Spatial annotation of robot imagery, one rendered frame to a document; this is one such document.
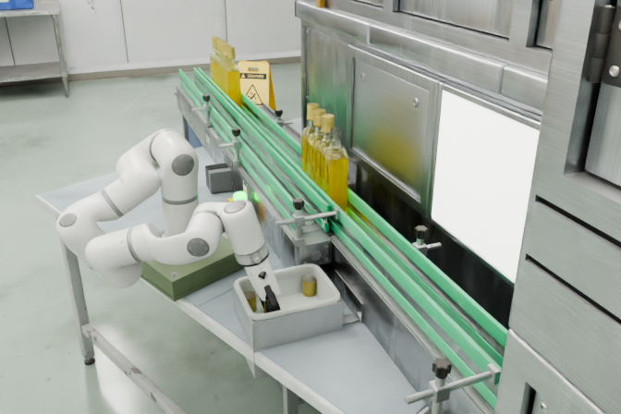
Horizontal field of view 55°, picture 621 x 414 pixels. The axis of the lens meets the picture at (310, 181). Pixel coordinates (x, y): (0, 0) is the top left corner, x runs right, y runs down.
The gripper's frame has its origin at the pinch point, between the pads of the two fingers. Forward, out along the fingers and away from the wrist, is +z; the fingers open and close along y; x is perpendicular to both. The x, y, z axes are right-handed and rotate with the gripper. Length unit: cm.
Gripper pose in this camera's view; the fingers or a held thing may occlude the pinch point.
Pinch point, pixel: (271, 306)
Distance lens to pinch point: 144.0
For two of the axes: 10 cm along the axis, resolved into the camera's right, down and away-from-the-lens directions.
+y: -3.9, -3.7, 8.4
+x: -8.9, 3.9, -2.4
